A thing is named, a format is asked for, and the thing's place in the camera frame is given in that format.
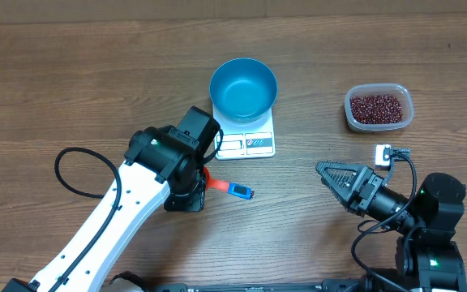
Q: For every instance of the red beans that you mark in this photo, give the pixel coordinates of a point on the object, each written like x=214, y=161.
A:
x=376, y=109

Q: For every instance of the teal blue bowl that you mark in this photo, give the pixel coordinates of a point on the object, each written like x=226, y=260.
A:
x=243, y=89

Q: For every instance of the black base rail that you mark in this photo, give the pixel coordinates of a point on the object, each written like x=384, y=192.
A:
x=129, y=282

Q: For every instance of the white digital kitchen scale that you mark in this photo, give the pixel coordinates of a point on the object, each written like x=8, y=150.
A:
x=248, y=140

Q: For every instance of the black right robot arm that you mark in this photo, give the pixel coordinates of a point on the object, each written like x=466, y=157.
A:
x=427, y=258

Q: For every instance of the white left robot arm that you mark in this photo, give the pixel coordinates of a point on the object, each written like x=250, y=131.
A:
x=163, y=168

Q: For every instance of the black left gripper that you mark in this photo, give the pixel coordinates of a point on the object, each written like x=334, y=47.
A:
x=194, y=203

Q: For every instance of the red scoop blue handle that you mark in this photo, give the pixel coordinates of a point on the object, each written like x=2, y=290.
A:
x=231, y=188

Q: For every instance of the clear plastic container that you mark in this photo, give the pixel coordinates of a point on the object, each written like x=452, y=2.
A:
x=397, y=90

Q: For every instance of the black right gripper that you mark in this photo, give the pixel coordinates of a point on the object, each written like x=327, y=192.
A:
x=366, y=180

